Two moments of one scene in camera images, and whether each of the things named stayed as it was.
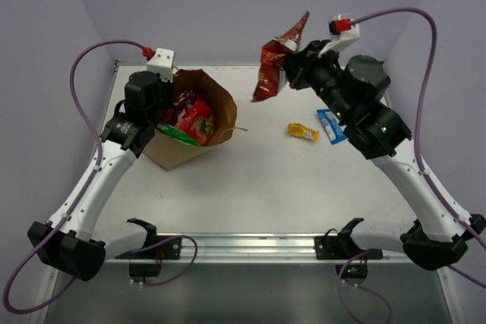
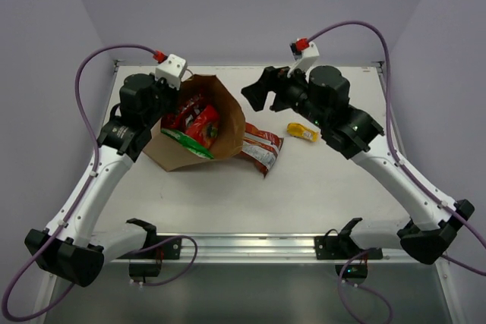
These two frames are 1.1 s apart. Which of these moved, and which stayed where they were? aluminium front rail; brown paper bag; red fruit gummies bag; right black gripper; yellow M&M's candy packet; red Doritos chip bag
Moved: brown paper bag; red fruit gummies bag; red Doritos chip bag; right black gripper
Stayed: aluminium front rail; yellow M&M's candy packet
